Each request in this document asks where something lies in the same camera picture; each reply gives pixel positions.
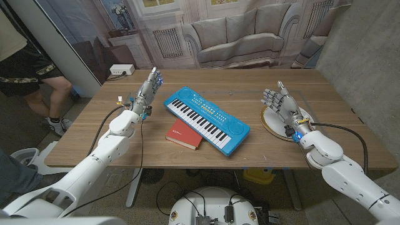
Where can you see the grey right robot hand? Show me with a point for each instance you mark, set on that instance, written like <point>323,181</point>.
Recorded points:
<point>289,107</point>

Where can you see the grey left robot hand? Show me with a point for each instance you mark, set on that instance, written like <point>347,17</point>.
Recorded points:
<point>147,92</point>

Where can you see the blue toy piano keyboard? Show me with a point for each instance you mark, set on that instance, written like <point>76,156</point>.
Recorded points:
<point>231,125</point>

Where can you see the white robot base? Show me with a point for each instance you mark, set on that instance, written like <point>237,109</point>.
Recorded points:
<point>212,200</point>

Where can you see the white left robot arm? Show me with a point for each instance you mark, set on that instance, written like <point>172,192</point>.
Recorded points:
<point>93,165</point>

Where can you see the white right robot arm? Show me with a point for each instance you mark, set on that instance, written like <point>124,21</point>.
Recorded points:
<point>347,178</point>

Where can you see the white gold-rimmed paper plate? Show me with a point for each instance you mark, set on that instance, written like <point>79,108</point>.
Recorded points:
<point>275,123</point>

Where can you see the red notebook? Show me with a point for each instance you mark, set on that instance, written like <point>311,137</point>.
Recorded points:
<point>182,134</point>

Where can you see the white power strip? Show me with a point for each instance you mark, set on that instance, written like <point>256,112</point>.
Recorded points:
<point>122,69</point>

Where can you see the yellow object under table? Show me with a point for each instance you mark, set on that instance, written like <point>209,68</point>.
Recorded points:
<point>259,176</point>

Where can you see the white table leg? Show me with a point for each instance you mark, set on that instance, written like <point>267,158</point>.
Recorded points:
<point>133,190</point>
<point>293,190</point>

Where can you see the black round floor fan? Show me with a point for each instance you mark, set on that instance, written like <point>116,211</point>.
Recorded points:
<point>151,175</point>

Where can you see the printed living room backdrop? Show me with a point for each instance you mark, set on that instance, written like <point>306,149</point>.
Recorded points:
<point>237,31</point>

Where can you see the person in black shorts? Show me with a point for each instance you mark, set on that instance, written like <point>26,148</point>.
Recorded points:
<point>22,72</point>

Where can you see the person in blue jeans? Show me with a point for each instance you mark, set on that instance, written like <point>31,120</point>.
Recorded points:
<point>15,175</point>

